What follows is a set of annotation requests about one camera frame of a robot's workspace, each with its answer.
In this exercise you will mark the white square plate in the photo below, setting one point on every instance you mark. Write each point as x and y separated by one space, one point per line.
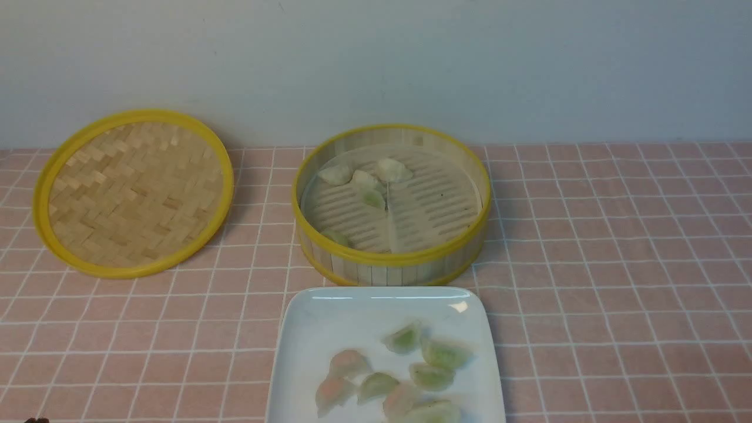
322 322

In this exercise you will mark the pink dumpling on plate bottom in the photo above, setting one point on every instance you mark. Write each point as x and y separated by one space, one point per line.
400 400

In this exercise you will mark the white dumpling in steamer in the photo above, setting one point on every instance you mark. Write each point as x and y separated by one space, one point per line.
336 175
365 180
391 171

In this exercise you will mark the white dumpling in steamer left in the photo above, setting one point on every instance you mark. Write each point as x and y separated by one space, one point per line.
336 175

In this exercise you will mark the white dumpling in steamer middle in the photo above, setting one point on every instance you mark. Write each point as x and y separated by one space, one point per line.
365 180

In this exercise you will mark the white dumpling in steamer right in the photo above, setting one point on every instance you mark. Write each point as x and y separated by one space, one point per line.
391 171

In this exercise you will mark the green dumpling on plate bottom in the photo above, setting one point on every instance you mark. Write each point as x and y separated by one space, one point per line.
435 411

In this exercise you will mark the pink dumpling on plate upper-left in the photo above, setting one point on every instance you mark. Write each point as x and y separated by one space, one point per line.
349 363

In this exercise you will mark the pink dumpling on plate lower-left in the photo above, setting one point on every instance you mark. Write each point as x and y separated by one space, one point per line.
332 392

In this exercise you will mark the yellow rimmed bamboo steamer basket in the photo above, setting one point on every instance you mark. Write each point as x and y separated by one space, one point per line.
432 267

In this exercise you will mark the white steamer liner cloth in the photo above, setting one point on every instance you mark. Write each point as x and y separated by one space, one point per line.
438 204

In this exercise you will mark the yellow rimmed bamboo steamer lid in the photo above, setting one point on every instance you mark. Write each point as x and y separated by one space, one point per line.
133 194

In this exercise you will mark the green dumpling on plate top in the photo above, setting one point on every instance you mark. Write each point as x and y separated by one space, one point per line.
404 340

